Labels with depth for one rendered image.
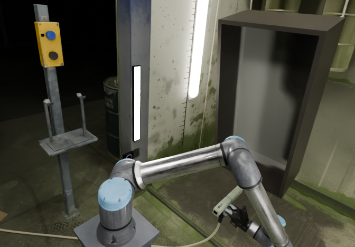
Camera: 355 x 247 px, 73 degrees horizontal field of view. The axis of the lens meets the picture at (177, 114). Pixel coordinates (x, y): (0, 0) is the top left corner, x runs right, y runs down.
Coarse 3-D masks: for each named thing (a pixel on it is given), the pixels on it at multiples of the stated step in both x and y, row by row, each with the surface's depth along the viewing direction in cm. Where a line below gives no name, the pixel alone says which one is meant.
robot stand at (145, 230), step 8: (96, 216) 126; (136, 216) 128; (88, 224) 121; (96, 224) 121; (136, 224) 123; (144, 224) 124; (80, 232) 117; (88, 232) 117; (96, 232) 117; (136, 232) 119; (144, 232) 119; (152, 232) 120; (80, 240) 113; (88, 240) 113; (96, 240) 113; (136, 240) 115; (144, 240) 115; (152, 240) 118
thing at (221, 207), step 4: (236, 188) 166; (240, 188) 167; (232, 192) 163; (236, 192) 163; (240, 192) 165; (228, 196) 159; (232, 196) 159; (236, 196) 162; (224, 200) 156; (228, 200) 156; (232, 200) 158; (220, 204) 150; (224, 204) 153; (228, 204) 155; (216, 208) 149; (220, 208) 149; (224, 208) 151; (212, 212) 151; (220, 212) 149; (220, 216) 162; (224, 216) 163; (220, 220) 163
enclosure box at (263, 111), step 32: (224, 32) 155; (256, 32) 169; (288, 32) 154; (320, 32) 112; (224, 64) 168; (256, 64) 180; (288, 64) 163; (320, 64) 123; (224, 96) 184; (256, 96) 192; (288, 96) 173; (320, 96) 153; (224, 128) 202; (256, 128) 206; (288, 128) 185; (256, 160) 209; (288, 160) 156
